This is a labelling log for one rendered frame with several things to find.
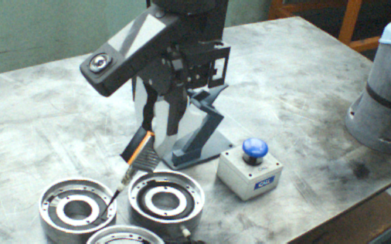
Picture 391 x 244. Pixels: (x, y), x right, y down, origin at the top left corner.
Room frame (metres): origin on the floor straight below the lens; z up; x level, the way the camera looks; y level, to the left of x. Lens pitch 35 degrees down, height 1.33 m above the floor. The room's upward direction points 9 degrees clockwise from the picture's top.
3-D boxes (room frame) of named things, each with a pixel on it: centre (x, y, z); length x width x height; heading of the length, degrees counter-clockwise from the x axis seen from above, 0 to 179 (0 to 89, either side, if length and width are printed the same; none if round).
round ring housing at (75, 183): (0.48, 0.13, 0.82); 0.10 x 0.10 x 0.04
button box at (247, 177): (0.63, -0.10, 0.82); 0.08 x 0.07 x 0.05; 131
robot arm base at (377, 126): (0.84, -0.37, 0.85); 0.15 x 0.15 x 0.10
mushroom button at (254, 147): (0.63, -0.10, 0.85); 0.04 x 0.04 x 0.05
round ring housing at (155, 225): (0.52, 0.02, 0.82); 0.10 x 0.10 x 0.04
